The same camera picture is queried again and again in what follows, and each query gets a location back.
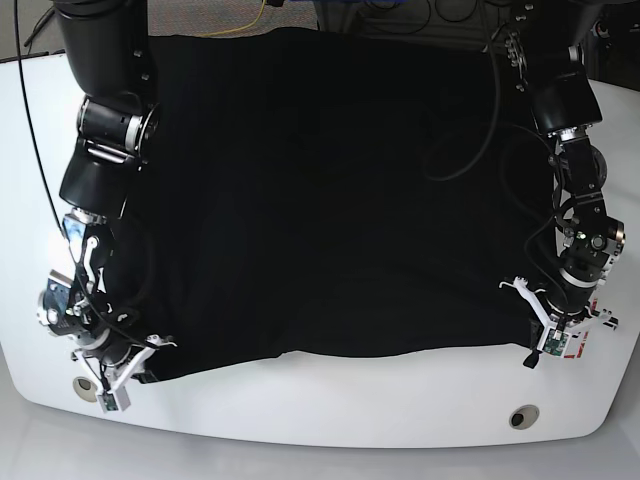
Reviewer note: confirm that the table grommet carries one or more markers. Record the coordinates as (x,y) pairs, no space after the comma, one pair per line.
(85,389)
(524,417)

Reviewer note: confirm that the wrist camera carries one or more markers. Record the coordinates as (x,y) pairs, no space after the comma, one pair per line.
(554,343)
(116,401)

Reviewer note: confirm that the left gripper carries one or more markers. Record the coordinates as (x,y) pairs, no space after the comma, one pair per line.
(559,307)

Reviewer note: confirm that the red tape rectangle marking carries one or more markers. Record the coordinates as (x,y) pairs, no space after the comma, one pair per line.
(578,337)

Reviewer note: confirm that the black t-shirt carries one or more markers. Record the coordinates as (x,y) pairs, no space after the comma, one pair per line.
(341,196)

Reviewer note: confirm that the left table grommet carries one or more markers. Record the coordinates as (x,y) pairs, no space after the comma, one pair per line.
(85,389)

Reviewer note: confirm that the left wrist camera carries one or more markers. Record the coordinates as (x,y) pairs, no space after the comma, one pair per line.
(554,343)

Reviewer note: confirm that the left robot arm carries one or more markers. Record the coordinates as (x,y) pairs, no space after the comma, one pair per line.
(543,45)

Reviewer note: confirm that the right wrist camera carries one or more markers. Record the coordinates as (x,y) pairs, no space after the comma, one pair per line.
(116,401)

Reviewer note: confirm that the right table grommet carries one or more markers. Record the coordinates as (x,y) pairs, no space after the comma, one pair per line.
(524,417)

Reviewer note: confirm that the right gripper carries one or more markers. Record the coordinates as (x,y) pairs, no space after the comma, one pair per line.
(110,362)

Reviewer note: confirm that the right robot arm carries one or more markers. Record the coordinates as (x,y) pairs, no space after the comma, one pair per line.
(107,47)

